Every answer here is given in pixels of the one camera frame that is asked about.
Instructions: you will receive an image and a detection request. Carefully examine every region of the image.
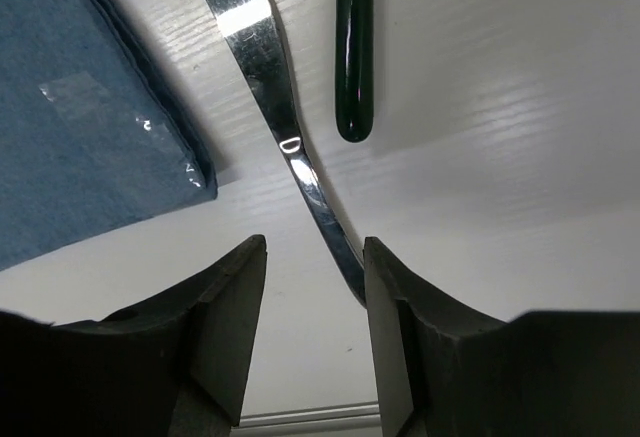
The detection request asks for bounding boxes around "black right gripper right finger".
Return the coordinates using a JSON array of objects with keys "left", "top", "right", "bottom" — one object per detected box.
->
[{"left": 364, "top": 237, "right": 639, "bottom": 436}]

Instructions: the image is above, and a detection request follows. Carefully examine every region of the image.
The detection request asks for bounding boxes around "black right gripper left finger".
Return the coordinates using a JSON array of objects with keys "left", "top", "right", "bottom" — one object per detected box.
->
[{"left": 1, "top": 235, "right": 267, "bottom": 436}]

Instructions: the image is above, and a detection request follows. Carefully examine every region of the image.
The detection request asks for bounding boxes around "blue cloth placemat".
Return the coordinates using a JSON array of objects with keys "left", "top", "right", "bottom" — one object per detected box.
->
[{"left": 1, "top": 0, "right": 218, "bottom": 269}]

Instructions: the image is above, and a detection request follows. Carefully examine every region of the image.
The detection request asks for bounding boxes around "dark handled knife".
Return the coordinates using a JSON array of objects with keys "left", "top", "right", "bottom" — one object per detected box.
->
[{"left": 205, "top": 0, "right": 366, "bottom": 305}]

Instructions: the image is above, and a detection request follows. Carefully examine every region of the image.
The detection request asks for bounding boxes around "aluminium front rail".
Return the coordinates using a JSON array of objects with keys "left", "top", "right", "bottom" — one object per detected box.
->
[{"left": 238, "top": 402, "right": 380, "bottom": 432}]

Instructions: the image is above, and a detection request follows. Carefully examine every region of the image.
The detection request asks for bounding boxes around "gold fork dark handle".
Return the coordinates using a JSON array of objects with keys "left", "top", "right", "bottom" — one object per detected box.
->
[{"left": 334, "top": 0, "right": 374, "bottom": 143}]

